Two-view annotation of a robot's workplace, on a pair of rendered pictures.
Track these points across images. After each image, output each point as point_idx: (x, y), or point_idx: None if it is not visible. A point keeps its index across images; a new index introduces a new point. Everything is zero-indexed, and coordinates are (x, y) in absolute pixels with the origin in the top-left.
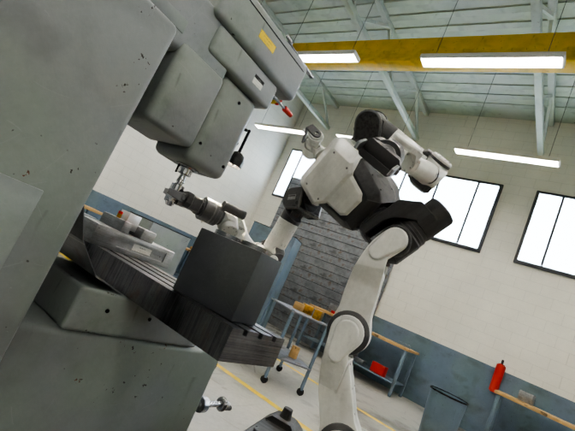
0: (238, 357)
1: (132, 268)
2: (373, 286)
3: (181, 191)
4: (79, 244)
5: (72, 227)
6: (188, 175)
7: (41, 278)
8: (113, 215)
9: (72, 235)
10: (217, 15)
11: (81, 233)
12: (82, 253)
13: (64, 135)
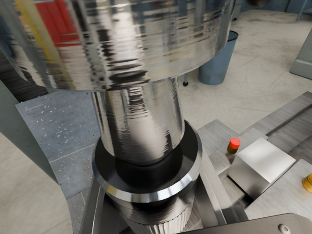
0: None
1: (74, 233)
2: None
3: (118, 208)
4: (67, 159)
5: (13, 143)
6: (14, 68)
7: (39, 167)
8: (228, 143)
9: (76, 148)
10: None
11: (47, 151)
12: (71, 169)
13: None
